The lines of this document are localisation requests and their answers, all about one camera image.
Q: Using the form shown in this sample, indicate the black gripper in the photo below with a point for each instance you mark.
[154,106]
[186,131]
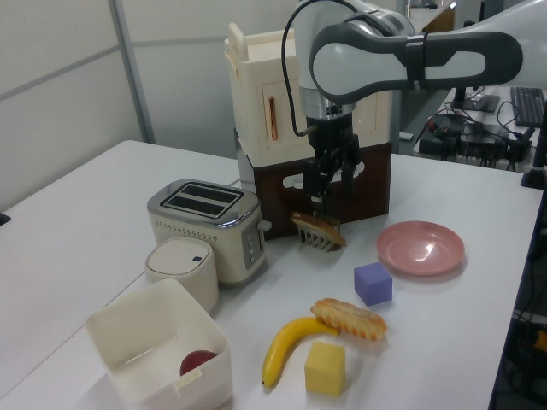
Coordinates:
[331,136]

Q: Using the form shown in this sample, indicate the striped orange bread roll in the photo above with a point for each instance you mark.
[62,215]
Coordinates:
[350,318]

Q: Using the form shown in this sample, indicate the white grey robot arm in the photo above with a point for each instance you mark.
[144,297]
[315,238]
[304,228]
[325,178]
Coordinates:
[363,55]

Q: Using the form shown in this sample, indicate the dark brown wooden box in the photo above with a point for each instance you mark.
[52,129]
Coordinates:
[367,188]

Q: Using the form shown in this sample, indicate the brown toast slice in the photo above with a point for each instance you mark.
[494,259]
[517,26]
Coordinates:
[320,228]

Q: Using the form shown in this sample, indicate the metal toast rack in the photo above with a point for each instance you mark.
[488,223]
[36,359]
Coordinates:
[314,241]

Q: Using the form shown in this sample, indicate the pink plate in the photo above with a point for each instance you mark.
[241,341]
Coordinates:
[421,247]

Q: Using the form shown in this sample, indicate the purple foam cube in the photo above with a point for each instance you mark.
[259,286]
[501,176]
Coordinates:
[372,284]

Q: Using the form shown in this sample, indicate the white oven appliance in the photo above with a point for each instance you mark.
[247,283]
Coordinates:
[256,64]

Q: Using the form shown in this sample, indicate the cream chrome toaster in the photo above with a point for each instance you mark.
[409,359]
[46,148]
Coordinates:
[192,230]

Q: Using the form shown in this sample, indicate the black monitor stand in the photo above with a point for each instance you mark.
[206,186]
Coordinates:
[474,102]

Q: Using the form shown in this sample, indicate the yellow banana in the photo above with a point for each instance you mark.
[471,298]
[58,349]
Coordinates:
[282,346]

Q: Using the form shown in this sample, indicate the small cream lidded bin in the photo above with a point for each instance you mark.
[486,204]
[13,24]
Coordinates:
[184,273]

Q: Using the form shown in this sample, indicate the yellow foam cube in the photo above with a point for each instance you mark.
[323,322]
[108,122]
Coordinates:
[325,369]

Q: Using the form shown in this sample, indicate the black clamp pole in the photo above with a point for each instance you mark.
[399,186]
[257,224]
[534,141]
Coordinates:
[536,171]

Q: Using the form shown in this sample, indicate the black keyboard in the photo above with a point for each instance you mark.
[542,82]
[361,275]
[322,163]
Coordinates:
[529,107]

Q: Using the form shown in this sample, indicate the red apple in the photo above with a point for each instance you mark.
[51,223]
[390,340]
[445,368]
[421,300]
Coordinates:
[194,361]

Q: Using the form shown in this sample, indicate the white plastic storage container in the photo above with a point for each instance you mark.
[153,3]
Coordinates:
[141,324]

